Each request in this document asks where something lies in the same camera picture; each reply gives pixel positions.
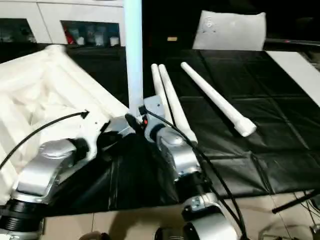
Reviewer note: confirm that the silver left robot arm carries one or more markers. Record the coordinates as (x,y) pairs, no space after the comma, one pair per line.
(42,167)

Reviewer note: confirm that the black horizontal bar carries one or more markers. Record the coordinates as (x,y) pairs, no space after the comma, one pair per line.
(292,42)

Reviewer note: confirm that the black cabinet with gold label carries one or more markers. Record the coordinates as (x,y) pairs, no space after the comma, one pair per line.
(170,20)

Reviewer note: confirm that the black work mat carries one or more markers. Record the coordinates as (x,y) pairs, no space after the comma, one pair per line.
(250,150)

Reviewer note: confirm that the dark brown rounded object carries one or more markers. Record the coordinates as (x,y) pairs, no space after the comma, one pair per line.
(96,236)
(170,233)

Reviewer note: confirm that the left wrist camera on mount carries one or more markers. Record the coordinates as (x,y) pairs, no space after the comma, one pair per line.
(95,130)

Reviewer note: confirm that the white plastic table leg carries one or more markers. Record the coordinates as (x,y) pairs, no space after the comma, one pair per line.
(217,97)
(157,80)
(175,100)
(133,50)

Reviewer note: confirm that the black metal rod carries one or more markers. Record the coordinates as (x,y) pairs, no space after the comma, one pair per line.
(295,203)

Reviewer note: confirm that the white cabinet with glass doors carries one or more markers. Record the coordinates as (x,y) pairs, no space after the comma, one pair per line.
(50,12)

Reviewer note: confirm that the white plastic table top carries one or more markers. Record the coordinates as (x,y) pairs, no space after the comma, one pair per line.
(50,75)

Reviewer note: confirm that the dark round stand base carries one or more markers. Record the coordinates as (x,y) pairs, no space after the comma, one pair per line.
(315,230)

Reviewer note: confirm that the white flat board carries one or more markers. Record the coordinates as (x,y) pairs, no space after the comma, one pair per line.
(297,70)

